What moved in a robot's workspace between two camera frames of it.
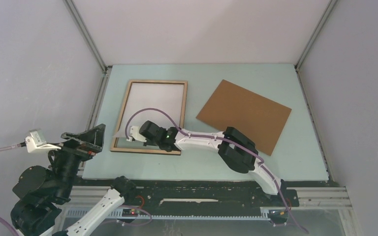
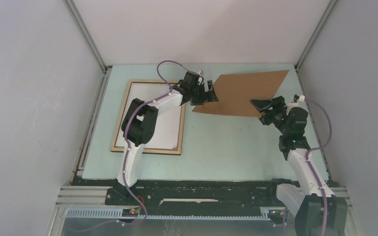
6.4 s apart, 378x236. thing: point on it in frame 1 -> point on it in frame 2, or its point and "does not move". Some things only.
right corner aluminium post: x=330 y=172 does not move
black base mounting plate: x=207 y=195 does not move
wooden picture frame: x=168 y=96 does not move
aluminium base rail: x=299 y=198 does not move
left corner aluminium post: x=90 y=44 does not move
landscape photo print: x=169 y=97 does not move
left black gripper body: x=79 y=152 -> x=199 y=92
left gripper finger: x=80 y=137 -> x=210 y=95
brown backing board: x=259 y=118 -> x=235 y=92
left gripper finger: x=95 y=136 -> x=198 y=101
